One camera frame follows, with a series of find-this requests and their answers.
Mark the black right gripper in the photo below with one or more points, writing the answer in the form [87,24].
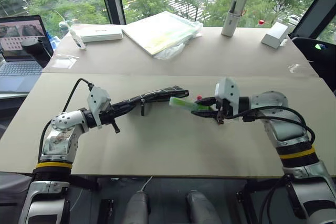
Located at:
[224,109]

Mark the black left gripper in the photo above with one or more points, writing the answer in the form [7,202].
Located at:
[106,116]

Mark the black grid pouch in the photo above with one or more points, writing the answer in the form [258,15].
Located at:
[162,93]

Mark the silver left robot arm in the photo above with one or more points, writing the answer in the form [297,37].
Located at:
[60,140]

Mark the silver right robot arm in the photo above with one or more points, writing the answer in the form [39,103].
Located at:
[286,129]

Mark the clear plastic bag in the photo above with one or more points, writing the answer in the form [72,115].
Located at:
[170,51]

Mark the flat white box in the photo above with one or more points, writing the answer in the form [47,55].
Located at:
[101,33]

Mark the small white bottle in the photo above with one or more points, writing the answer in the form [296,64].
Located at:
[78,40]

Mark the white book in sleeve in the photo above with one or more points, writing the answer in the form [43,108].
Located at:
[157,31]

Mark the dark rounded grey shape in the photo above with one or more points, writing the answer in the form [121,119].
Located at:
[136,208]
[202,208]

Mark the tall white cylinder case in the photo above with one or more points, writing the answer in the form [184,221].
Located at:
[233,16]

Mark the small white angled box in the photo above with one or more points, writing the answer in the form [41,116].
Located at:
[274,35]

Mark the black cylindrical device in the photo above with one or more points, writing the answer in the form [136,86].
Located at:
[34,51]

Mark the grey open laptop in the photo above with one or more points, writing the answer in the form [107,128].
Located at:
[18,51]

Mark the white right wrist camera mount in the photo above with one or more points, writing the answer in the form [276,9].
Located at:
[228,91]

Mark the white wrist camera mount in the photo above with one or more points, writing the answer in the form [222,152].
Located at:
[98,100]
[228,91]

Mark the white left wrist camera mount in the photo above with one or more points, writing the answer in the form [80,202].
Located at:
[98,100]

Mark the black table bracket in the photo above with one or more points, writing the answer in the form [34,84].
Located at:
[106,211]

